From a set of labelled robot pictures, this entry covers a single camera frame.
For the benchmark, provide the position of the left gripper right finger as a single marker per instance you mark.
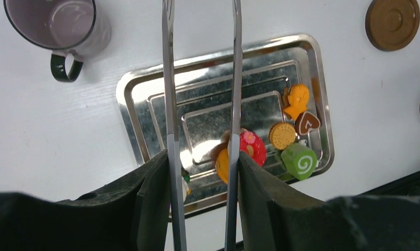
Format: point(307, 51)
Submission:
point(334, 221)

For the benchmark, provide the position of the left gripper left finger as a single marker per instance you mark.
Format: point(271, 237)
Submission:
point(130, 213)

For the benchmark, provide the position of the metal serving tongs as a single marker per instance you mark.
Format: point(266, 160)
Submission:
point(177, 206)

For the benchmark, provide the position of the white swiss roll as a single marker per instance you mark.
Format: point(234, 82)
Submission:
point(185, 183)

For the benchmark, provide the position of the green swiss roll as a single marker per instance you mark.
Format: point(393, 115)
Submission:
point(299, 160)

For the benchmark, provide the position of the orange round cake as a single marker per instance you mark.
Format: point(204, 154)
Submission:
point(222, 165)

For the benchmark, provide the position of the red frosted donut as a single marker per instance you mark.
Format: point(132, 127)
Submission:
point(253, 145)

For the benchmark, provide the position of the orange fish cake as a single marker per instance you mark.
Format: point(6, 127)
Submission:
point(298, 99)

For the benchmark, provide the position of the round tan biscuit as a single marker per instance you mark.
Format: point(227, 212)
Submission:
point(282, 135)

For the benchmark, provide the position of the brown heart cookie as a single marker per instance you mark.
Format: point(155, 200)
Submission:
point(306, 122)

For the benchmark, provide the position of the stainless steel tray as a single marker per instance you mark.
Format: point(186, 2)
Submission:
point(203, 95)

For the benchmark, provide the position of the grey purple mug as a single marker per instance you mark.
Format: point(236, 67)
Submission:
point(72, 30)

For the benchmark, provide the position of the brown wooden coaster far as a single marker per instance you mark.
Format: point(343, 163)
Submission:
point(392, 24)

